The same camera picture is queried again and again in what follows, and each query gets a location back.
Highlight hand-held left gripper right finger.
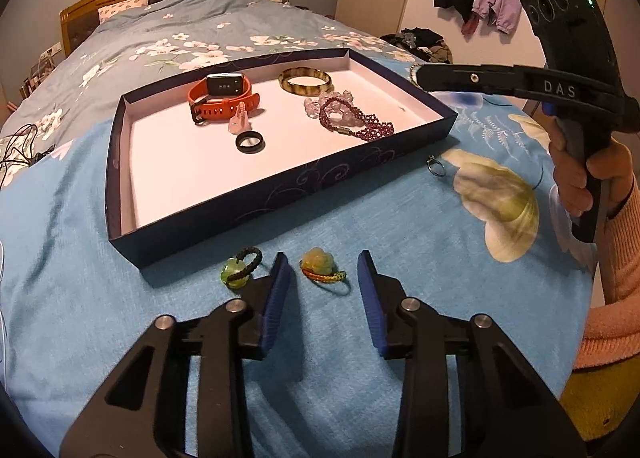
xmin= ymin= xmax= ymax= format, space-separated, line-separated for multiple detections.
xmin=357 ymin=250 xmax=586 ymax=458

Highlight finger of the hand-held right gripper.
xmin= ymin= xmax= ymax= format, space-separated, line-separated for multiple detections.
xmin=416 ymin=62 xmax=526 ymax=96

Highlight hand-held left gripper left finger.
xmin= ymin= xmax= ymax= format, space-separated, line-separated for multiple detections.
xmin=59 ymin=252 xmax=292 ymax=458

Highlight green pendant with black cord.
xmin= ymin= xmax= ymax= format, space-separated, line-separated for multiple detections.
xmin=218 ymin=248 xmax=264 ymax=287

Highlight yellow pendant with colourful cord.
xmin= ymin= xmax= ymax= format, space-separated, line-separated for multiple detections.
xmin=299 ymin=246 xmax=351 ymax=295

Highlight garnet bead necklace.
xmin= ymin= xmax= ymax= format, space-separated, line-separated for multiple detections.
xmin=319 ymin=98 xmax=396 ymax=142

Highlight dark blue shallow box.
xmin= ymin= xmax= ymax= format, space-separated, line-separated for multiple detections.
xmin=105 ymin=48 xmax=458 ymax=269

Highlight clear crystal bead bracelet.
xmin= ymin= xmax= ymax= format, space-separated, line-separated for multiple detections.
xmin=303 ymin=92 xmax=356 ymax=119

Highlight black ring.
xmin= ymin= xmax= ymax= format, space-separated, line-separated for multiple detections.
xmin=236 ymin=132 xmax=266 ymax=155

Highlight amber striped bangle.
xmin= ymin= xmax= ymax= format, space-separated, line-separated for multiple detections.
xmin=278 ymin=66 xmax=334 ymax=96

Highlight pink pendant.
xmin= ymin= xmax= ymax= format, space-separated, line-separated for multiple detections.
xmin=229 ymin=102 xmax=251 ymax=136

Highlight orange smartwatch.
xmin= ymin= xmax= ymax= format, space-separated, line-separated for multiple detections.
xmin=187 ymin=72 xmax=262 ymax=126

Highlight person's right forearm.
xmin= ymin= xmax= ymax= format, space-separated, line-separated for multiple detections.
xmin=570 ymin=173 xmax=640 ymax=374

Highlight person's right hand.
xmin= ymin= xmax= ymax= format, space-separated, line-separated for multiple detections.
xmin=548 ymin=122 xmax=637 ymax=219

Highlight pile of dark clothes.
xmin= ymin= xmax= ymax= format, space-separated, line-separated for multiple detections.
xmin=380 ymin=28 xmax=453 ymax=63

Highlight light blue printed blanket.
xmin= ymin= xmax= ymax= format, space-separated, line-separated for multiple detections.
xmin=0 ymin=55 xmax=606 ymax=458

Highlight person's yellow garment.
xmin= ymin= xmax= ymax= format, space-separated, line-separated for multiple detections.
xmin=564 ymin=368 xmax=640 ymax=458

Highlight bed with floral blue duvet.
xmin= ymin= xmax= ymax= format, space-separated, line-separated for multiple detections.
xmin=0 ymin=0 xmax=426 ymax=159

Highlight dotted pillow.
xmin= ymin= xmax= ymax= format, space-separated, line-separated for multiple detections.
xmin=98 ymin=0 xmax=151 ymax=23

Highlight black charger cables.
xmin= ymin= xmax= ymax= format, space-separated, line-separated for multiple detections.
xmin=0 ymin=123 xmax=53 ymax=189

